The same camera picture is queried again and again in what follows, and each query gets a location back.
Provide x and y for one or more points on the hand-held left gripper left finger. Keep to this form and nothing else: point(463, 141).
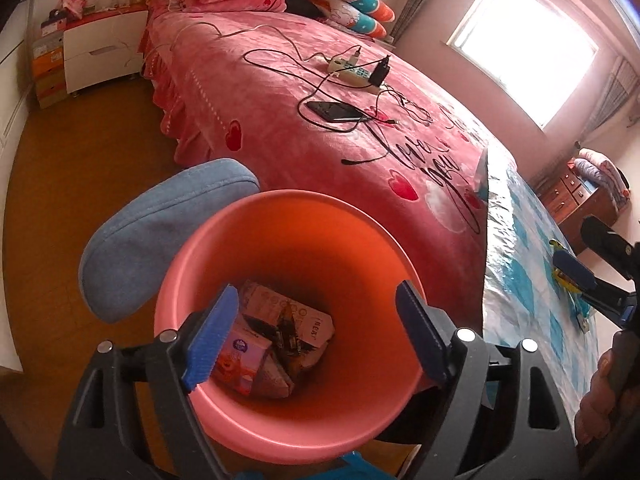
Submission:
point(210, 335)

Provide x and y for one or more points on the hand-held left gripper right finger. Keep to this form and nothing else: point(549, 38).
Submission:
point(420, 330)

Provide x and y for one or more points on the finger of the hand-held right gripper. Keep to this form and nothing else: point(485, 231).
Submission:
point(607, 242)
point(575, 267)

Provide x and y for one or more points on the yellow snack wrapper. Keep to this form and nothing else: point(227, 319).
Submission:
point(564, 280)

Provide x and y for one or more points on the white wet wipes pack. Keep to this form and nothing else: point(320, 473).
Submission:
point(312, 327)

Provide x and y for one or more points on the orange plastic bin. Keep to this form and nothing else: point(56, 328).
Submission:
point(310, 245)

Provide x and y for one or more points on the person's right hand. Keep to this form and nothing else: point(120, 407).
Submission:
point(595, 400)

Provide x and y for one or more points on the pink tissue pack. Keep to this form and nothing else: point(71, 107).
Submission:
point(240, 360)

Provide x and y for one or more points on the small white wrapper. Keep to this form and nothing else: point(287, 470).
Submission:
point(584, 322)

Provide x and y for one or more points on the brown wooden cabinet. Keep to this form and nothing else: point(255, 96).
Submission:
point(570, 195)

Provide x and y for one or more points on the folded bedding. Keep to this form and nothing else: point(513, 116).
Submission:
point(600, 170)

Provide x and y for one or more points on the dark crumpled wrapper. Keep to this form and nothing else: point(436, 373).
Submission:
point(287, 335)

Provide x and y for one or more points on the blue stool cushion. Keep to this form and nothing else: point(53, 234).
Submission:
point(150, 230)

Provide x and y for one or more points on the blue plastic object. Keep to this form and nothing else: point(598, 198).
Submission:
point(320, 467)

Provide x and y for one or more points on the window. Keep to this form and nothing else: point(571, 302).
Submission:
point(525, 45)

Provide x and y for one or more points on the bed with pink blanket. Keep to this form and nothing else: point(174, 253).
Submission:
point(280, 125)

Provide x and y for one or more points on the black phone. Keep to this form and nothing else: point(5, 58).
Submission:
point(335, 111)

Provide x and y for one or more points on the black charger plug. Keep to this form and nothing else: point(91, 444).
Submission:
point(380, 70)

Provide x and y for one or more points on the white power strip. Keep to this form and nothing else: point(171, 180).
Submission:
point(350, 69)

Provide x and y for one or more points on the white nightstand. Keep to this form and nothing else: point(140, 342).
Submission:
point(105, 50)

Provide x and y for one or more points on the stack of cardboard boxes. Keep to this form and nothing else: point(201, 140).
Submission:
point(47, 60)

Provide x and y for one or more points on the black cloth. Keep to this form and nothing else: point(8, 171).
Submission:
point(302, 5)

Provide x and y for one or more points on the pink item on nightstand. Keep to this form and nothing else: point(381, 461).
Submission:
point(74, 2)

